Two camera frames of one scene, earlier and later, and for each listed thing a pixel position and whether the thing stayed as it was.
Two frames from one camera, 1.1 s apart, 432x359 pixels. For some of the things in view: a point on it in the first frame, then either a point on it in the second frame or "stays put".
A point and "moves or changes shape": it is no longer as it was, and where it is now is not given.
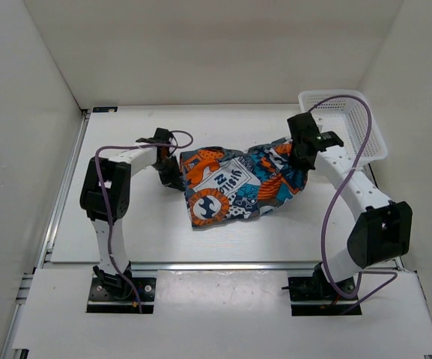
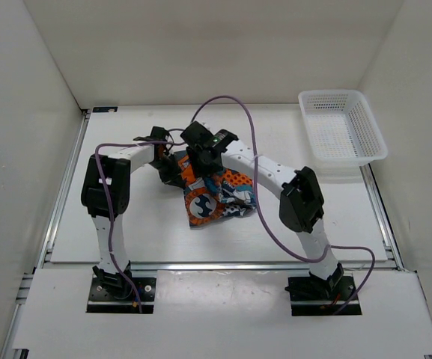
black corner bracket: [104, 108] stays put
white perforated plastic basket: [349, 118] stays put
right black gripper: [303, 167] -> [197, 167]
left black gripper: [173, 179] stays put
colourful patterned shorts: [222, 187] moves or changes shape
